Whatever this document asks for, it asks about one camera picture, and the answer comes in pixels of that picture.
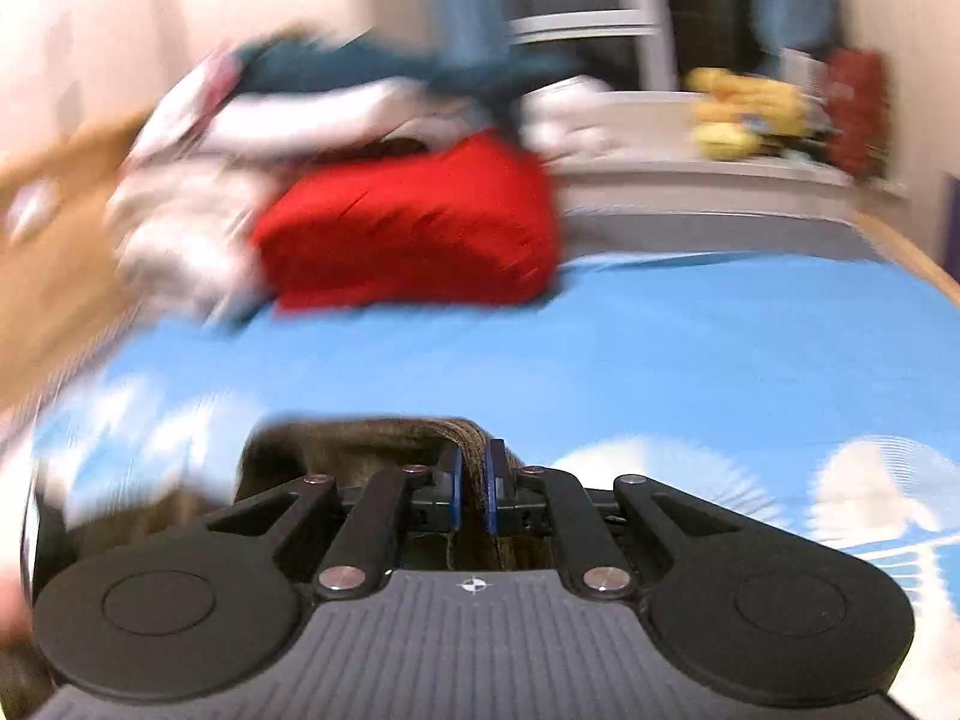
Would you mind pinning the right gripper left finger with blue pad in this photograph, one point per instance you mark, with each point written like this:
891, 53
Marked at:
421, 496

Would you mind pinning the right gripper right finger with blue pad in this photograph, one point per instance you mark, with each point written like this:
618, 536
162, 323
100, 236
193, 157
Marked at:
553, 506

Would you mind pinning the brown corduroy pants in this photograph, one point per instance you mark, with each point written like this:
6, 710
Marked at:
350, 451

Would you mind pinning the red folded blanket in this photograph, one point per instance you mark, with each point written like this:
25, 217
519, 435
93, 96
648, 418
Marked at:
474, 224

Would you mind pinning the blue white patterned bedsheet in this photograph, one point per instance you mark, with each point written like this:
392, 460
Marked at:
817, 395

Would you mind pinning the white plush toy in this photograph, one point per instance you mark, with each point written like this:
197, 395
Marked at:
567, 120

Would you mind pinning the white folded quilt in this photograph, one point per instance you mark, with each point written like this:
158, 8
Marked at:
182, 235

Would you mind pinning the white folded pillow bedding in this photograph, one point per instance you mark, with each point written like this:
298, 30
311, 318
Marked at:
191, 116

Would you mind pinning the yellow plush toys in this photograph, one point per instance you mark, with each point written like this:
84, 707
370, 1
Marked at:
738, 117

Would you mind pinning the blue curtain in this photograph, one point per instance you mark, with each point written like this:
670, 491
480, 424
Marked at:
472, 31

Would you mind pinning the wooden bed headboard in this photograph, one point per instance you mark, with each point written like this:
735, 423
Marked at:
60, 291

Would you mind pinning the blue shark plush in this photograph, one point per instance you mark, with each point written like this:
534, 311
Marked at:
298, 64

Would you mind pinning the dark red cushion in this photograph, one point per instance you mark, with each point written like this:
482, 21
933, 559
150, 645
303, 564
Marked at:
858, 108

